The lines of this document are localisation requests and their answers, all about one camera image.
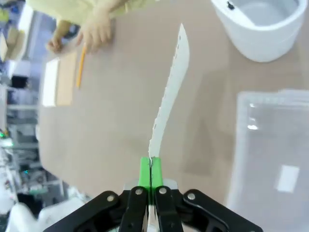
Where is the white trash bin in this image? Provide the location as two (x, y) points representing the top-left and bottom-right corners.
(211, 0), (307, 63)

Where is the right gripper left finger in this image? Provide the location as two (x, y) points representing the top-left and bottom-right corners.
(44, 157), (153, 232)

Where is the white torn notebook sheet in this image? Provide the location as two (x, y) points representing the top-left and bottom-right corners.
(147, 22), (192, 232)

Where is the person in yellow shirt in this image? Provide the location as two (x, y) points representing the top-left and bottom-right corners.
(25, 0), (136, 27)

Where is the white plastic basket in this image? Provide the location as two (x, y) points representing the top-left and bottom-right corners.
(226, 88), (309, 232)

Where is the yellow pencil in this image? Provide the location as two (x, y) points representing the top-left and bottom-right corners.
(76, 43), (87, 89)

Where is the spiral notebook with brown cover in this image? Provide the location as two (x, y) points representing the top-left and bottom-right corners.
(42, 51), (78, 107)

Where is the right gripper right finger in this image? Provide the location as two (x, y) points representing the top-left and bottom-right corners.
(151, 157), (263, 232)

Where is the person's left hand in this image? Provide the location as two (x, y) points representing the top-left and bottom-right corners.
(78, 6), (113, 53)

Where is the small white paper slip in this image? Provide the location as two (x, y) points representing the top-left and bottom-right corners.
(277, 165), (300, 193)

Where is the person's right hand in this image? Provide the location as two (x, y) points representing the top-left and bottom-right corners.
(46, 33), (66, 53)

